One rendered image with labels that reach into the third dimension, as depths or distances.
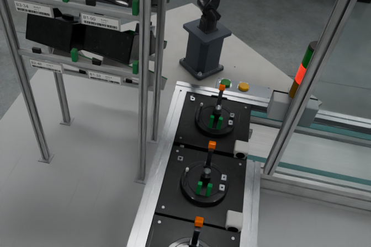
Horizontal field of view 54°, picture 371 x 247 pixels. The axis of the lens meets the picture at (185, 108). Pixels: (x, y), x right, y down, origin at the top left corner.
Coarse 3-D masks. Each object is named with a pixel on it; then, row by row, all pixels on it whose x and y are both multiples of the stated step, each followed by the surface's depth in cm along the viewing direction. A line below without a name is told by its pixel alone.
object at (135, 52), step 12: (84, 36) 91; (96, 36) 90; (108, 36) 89; (120, 36) 88; (132, 36) 87; (84, 48) 92; (96, 48) 91; (108, 48) 90; (120, 48) 89; (132, 48) 89; (120, 60) 90; (132, 60) 91
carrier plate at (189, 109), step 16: (192, 96) 133; (208, 96) 134; (192, 112) 127; (240, 112) 129; (192, 128) 122; (240, 128) 124; (176, 144) 118; (192, 144) 117; (208, 144) 118; (224, 144) 119
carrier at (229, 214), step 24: (168, 168) 110; (192, 168) 109; (216, 168) 109; (240, 168) 113; (168, 192) 104; (192, 192) 103; (216, 192) 104; (240, 192) 107; (168, 216) 100; (192, 216) 100; (216, 216) 101; (240, 216) 99
